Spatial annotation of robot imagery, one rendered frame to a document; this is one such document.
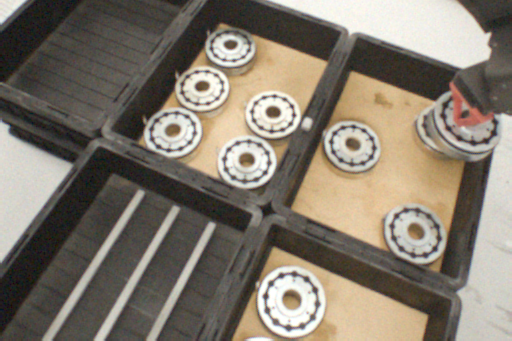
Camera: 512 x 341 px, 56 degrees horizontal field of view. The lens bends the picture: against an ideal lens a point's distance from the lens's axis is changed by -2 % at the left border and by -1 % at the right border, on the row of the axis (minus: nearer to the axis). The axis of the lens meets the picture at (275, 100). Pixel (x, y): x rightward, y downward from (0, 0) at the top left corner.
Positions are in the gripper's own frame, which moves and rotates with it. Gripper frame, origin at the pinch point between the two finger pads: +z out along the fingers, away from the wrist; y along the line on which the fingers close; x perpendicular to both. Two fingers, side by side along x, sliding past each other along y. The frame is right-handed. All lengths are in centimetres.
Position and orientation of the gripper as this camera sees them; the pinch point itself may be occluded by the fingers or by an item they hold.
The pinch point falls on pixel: (472, 114)
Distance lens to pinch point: 73.7
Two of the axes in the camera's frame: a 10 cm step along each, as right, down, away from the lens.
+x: -4.3, -7.9, 4.5
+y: 9.0, -3.2, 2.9
